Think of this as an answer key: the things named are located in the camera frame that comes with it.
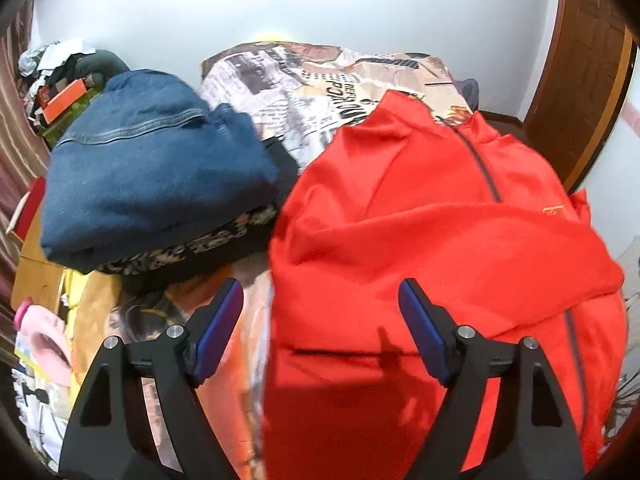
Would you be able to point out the wooden door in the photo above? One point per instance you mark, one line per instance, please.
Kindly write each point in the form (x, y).
(575, 85)

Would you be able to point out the yellow pillow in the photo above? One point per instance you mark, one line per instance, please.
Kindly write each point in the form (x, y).
(272, 37)

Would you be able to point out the dark purple cloth object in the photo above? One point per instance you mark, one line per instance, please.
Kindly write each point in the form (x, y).
(469, 92)

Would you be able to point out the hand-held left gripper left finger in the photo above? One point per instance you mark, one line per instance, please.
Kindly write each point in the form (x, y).
(222, 327)

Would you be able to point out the pink soft item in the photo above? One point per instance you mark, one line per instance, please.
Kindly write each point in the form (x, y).
(45, 340)

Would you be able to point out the yellow cloth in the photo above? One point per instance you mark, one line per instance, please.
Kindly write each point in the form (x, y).
(90, 305)

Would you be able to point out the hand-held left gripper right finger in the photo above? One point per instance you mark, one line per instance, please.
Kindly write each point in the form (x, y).
(420, 327)

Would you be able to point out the newspaper print blanket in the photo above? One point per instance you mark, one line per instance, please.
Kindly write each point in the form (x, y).
(300, 90)

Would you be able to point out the red zip jacket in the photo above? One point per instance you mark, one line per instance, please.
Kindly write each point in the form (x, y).
(400, 240)

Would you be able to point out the pile of clutter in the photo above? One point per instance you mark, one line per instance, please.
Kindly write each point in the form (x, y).
(65, 95)

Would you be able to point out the folded blue denim garment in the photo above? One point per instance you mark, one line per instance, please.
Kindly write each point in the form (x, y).
(150, 175)

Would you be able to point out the cardboard box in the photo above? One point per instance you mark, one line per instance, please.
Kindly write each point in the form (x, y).
(35, 270)

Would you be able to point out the red flat box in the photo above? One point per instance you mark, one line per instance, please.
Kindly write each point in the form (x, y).
(30, 207)

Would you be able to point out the black patterned garment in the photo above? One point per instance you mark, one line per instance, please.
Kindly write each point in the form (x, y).
(200, 255)

